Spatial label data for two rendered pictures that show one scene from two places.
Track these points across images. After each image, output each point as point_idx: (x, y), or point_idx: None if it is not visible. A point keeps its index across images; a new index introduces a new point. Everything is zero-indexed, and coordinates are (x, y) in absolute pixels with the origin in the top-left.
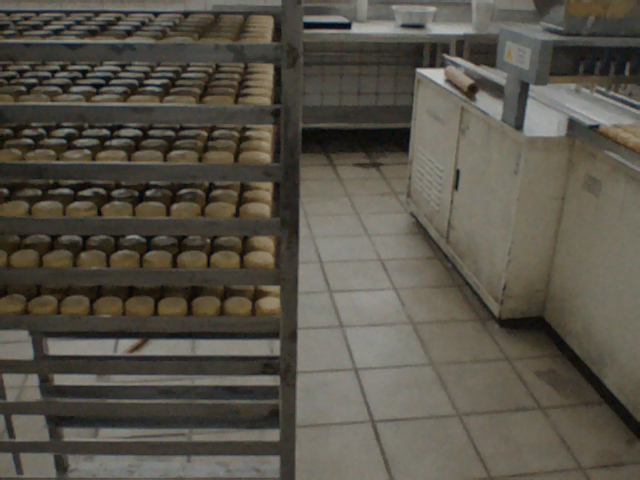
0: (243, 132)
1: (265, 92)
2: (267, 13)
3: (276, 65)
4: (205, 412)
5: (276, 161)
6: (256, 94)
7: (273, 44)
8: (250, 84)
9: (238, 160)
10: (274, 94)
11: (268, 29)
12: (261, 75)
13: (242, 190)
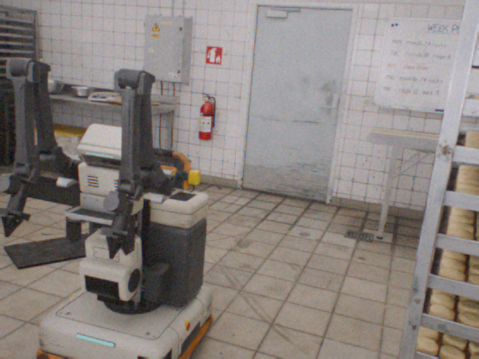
0: (474, 230)
1: (463, 168)
2: (472, 149)
3: (451, 198)
4: None
5: (446, 207)
6: (469, 168)
7: (464, 127)
8: (475, 174)
9: (473, 212)
10: (454, 181)
11: (469, 136)
12: (467, 179)
13: (466, 257)
